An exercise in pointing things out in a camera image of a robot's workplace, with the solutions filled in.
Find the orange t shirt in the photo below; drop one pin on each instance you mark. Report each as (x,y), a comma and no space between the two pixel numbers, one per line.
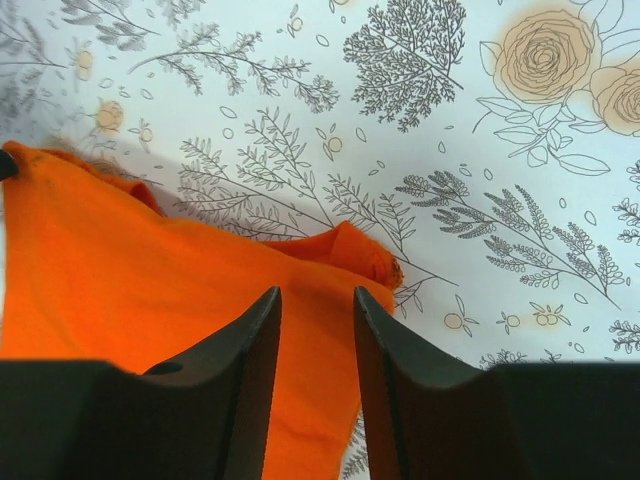
(95,270)

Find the floral patterned table mat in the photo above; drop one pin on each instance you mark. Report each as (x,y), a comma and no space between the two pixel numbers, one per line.
(492,147)

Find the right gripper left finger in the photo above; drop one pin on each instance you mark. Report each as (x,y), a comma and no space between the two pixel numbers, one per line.
(202,414)

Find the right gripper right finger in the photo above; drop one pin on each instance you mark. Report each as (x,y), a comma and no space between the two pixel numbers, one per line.
(429,415)

